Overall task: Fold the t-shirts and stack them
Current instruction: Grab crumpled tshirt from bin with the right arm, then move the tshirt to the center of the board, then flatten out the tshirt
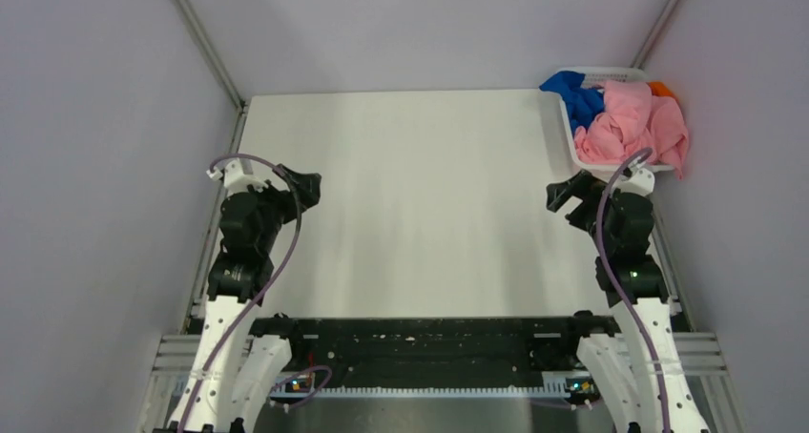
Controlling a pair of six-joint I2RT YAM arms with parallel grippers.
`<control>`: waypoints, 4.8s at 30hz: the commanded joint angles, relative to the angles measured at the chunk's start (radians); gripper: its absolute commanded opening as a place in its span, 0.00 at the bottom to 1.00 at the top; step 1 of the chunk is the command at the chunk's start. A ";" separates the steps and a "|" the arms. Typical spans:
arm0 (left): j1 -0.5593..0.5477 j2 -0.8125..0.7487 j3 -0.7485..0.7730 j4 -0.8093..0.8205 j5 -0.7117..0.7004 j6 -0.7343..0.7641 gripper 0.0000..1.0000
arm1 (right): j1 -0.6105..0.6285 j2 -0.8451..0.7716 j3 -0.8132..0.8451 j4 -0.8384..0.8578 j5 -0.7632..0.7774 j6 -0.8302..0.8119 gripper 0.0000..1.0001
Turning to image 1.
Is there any white plastic laundry basket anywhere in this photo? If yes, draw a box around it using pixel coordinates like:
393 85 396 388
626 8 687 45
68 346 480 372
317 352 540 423
550 67 674 173

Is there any blue t shirt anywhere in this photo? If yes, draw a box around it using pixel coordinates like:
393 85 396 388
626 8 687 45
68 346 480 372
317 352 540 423
539 71 605 134

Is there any pink t shirt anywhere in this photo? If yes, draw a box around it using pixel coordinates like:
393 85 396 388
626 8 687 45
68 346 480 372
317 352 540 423
573 80 690 179

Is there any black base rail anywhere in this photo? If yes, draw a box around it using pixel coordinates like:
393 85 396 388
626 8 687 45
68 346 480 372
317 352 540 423
250 311 618 389

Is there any white toothed cable duct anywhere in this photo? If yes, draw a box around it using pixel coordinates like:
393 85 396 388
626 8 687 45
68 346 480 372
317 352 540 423
268 379 570 400

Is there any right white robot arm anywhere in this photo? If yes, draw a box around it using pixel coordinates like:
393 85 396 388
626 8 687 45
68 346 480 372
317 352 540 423
546 166 711 432

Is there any orange t shirt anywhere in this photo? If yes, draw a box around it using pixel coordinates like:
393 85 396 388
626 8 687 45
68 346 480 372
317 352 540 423
648 81 677 100

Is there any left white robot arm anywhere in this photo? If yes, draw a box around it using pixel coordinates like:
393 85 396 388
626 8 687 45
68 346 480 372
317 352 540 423
163 156 322 432

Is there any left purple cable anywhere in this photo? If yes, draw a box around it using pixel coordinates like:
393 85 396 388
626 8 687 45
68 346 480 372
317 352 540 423
177 154 303 433

